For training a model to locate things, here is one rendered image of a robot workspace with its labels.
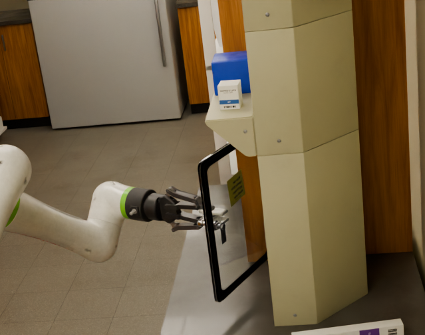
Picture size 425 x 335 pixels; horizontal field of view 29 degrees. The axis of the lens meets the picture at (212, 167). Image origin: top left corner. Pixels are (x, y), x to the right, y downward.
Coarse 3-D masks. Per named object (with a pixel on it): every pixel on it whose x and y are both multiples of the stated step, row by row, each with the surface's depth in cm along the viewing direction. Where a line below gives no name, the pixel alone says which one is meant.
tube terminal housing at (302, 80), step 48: (288, 48) 189; (336, 48) 197; (288, 96) 193; (336, 96) 201; (288, 144) 197; (336, 144) 204; (288, 192) 201; (336, 192) 208; (288, 240) 206; (336, 240) 212; (288, 288) 211; (336, 288) 216
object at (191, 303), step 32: (192, 256) 258; (384, 256) 244; (192, 288) 239; (256, 288) 235; (384, 288) 227; (416, 288) 225; (192, 320) 223; (224, 320) 221; (256, 320) 219; (352, 320) 214; (416, 320) 210
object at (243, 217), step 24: (216, 168) 212; (240, 168) 222; (216, 192) 213; (240, 192) 223; (216, 216) 214; (240, 216) 224; (216, 240) 215; (240, 240) 226; (264, 240) 237; (240, 264) 227
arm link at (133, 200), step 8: (128, 192) 233; (136, 192) 231; (144, 192) 230; (152, 192) 233; (128, 200) 231; (136, 200) 230; (144, 200) 230; (128, 208) 231; (136, 208) 229; (128, 216) 233; (136, 216) 230; (144, 216) 231
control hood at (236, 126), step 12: (216, 96) 215; (216, 108) 205; (240, 108) 202; (252, 108) 201; (216, 120) 197; (228, 120) 196; (240, 120) 196; (252, 120) 196; (216, 132) 198; (228, 132) 197; (240, 132) 197; (252, 132) 197; (240, 144) 198; (252, 144) 198
